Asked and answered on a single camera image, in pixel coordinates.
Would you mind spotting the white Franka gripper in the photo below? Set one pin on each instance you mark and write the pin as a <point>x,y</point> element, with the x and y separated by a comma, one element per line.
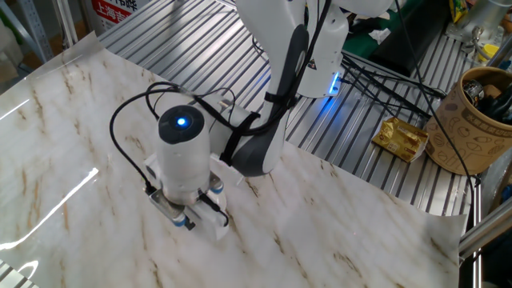
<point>214,216</point>

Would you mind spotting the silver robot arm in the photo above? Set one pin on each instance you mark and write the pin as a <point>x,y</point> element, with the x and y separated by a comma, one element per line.
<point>484,16</point>

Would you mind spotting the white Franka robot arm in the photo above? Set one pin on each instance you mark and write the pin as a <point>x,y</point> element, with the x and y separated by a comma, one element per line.
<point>184,160</point>

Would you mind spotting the marble pattern table mat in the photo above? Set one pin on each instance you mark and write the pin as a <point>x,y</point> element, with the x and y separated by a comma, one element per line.
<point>320,240</point>

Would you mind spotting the red and white sign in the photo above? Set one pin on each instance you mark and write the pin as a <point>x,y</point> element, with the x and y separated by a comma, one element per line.
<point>116,14</point>

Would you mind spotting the gold foil snack packet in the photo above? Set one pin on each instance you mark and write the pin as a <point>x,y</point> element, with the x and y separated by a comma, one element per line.
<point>400,140</point>

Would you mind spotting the green cutting mat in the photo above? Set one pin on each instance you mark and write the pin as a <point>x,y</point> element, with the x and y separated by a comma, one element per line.
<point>360,44</point>

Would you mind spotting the grey shelf upright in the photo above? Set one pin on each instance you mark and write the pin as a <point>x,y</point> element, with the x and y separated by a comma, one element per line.
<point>30,28</point>

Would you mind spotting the crumpled white tissue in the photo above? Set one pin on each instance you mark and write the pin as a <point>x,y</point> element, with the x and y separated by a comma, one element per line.
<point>379,36</point>

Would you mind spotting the brown printed paper bucket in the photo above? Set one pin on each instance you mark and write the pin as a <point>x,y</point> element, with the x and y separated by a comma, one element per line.
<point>468,132</point>

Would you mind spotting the flat black board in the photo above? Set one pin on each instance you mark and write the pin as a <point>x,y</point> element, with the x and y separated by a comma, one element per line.
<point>416,36</point>

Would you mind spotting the yellow snack bag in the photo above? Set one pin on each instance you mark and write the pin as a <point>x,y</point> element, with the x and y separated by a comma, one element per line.
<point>458,10</point>

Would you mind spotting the silver wrist camera blue caps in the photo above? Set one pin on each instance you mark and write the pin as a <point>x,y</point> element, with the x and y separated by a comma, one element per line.
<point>166,208</point>

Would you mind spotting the aluminium profile post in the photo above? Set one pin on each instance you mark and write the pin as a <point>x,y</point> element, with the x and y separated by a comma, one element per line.
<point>66,22</point>

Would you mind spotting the aluminium frame bar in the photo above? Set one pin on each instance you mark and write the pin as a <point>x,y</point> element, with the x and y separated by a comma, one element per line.
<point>486,232</point>

